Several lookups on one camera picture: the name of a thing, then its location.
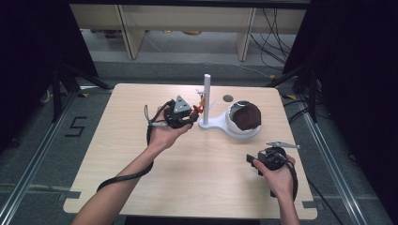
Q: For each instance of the black metal stand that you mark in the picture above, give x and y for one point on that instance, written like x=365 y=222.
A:
x=308 y=90
x=67 y=82

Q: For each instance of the person's right hand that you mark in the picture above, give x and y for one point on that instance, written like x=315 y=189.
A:
x=280 y=181

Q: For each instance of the brown leather zip coin purse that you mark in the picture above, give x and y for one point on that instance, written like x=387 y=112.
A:
x=247 y=117

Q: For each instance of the dark curtain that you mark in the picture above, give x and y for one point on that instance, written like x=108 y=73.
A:
x=28 y=62
x=359 y=78

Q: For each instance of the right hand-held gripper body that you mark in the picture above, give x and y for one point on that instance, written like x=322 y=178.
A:
x=273 y=159

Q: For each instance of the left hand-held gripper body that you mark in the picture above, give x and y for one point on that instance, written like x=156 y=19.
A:
x=178 y=117

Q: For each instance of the white stand with bowl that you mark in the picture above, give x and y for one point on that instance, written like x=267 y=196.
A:
x=207 y=93

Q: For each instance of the aluminium floor rail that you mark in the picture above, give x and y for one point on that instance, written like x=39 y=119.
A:
x=334 y=168
x=31 y=175

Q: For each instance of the person's left hand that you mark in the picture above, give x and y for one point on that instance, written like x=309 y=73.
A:
x=164 y=136

